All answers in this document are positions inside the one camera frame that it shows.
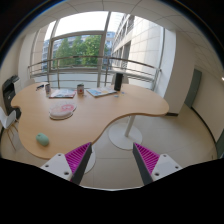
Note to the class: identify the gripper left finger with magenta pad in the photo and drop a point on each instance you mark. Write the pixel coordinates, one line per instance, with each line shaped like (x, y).
(70, 166)

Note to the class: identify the metal window railing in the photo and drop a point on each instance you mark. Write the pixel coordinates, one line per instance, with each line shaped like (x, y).
(91, 71)

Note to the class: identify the red white magazine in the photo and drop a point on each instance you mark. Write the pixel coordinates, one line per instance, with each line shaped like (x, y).
(63, 93)

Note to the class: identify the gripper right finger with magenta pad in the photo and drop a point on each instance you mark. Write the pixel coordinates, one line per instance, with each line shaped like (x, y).
(153, 166)

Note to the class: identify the pink white round mouse pad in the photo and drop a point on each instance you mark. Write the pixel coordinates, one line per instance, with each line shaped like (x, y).
(62, 111)

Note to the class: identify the white round table pedestal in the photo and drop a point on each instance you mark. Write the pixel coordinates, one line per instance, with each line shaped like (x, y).
(124, 135)

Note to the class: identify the mint green computer mouse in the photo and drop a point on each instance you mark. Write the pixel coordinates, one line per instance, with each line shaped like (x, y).
(42, 139)

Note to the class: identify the wooden curved table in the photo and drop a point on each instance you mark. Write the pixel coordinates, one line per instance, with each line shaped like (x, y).
(91, 117)

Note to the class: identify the white chair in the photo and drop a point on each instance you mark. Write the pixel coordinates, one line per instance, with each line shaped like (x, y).
(8, 121)

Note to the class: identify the dark green door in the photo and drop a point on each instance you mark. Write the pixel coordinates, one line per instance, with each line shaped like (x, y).
(193, 89)

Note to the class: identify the red white mug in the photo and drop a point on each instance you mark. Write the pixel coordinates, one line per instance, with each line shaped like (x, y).
(80, 89)

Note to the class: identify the small grey cup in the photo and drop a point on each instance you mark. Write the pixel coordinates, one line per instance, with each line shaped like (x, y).
(47, 88)

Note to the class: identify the small black device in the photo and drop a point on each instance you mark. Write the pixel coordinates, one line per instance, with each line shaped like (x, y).
(40, 87)

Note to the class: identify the blue open magazine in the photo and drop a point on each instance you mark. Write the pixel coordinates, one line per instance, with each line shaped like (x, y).
(103, 91)

